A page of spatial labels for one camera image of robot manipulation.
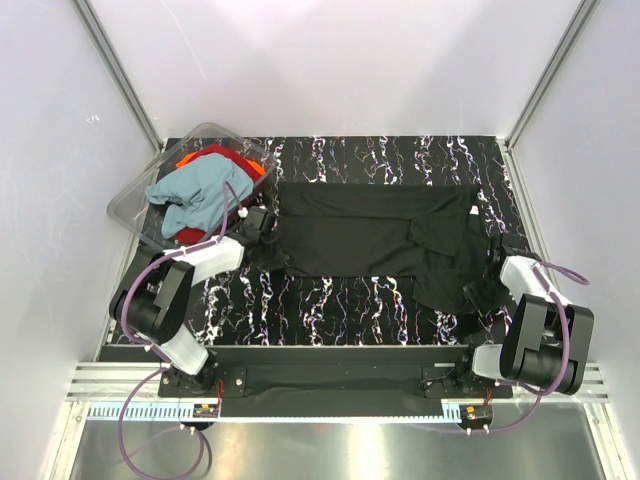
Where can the right aluminium frame post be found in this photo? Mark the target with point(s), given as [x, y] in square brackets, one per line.
[559, 56]

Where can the orange black connector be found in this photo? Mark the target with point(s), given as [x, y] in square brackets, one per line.
[206, 410]
[477, 413]

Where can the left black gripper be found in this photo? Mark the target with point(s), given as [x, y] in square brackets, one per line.
[279, 261]

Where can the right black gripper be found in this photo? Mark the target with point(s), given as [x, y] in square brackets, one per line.
[481, 305]

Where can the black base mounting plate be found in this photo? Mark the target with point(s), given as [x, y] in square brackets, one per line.
[383, 379]

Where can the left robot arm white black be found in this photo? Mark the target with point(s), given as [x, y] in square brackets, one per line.
[151, 301]

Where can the orange t shirt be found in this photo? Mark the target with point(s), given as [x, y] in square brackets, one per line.
[251, 168]

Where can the red t shirt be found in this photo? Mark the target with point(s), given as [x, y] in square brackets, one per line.
[190, 235]

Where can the aluminium frame post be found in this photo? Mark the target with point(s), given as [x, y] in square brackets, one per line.
[99, 37]
[559, 56]

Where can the left aluminium frame post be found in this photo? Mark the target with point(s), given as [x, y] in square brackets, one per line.
[99, 37]

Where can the white slotted cable duct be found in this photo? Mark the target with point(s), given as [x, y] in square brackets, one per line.
[139, 411]

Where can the left orange black connector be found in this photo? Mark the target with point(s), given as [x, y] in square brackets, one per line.
[206, 410]

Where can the right orange black connector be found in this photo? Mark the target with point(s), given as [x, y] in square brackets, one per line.
[477, 413]

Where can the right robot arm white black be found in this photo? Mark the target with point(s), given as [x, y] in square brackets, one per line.
[546, 348]

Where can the black marbled table mat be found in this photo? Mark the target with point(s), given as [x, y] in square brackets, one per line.
[252, 307]

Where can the black t shirt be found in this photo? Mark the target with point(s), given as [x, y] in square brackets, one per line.
[428, 234]

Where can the light blue t shirt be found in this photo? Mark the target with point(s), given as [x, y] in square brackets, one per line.
[193, 194]

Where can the aluminium rail crossbar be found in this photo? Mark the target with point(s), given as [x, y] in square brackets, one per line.
[114, 381]

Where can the clear plastic bin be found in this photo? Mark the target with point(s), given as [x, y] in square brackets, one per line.
[130, 207]

